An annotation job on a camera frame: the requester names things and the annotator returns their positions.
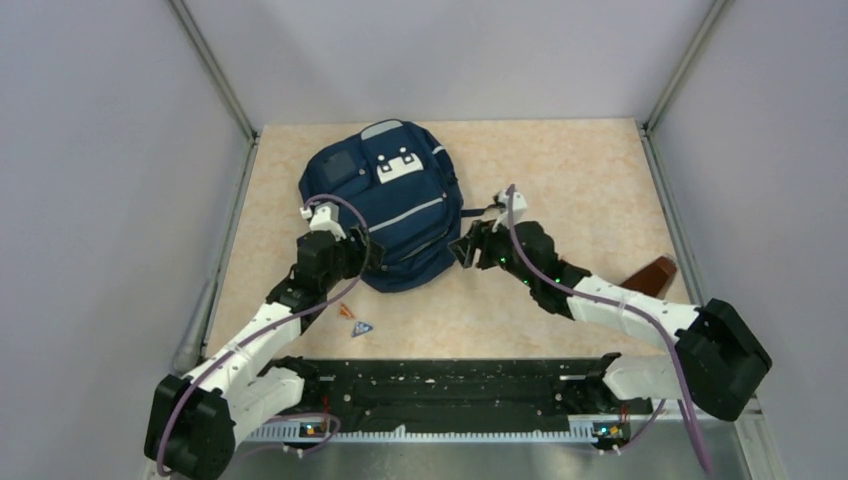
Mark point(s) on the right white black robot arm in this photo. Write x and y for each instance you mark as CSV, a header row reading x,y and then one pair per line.
x,y
715,362

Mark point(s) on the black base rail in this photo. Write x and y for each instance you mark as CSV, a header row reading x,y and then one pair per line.
x,y
457,396

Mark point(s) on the navy blue student backpack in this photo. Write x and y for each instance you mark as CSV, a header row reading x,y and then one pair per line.
x,y
401,181

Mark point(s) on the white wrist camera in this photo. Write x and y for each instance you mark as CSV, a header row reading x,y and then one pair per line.
x,y
323,217
511,206

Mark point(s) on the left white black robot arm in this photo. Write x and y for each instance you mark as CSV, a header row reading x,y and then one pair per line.
x,y
197,420

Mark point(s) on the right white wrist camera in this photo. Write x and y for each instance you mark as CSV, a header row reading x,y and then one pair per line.
x,y
511,206

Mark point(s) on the blue triangular eraser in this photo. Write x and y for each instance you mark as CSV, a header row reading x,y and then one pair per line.
x,y
361,328

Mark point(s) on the brown leather pouch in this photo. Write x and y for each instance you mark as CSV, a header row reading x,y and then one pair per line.
x,y
655,278

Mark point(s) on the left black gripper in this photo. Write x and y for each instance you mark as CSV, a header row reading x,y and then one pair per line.
x,y
357,255

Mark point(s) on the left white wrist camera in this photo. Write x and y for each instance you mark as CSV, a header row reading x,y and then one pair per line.
x,y
323,217

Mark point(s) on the small orange eraser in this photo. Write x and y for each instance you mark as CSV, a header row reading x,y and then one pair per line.
x,y
345,312

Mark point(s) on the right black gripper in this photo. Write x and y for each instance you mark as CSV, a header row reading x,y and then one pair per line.
x,y
482,236

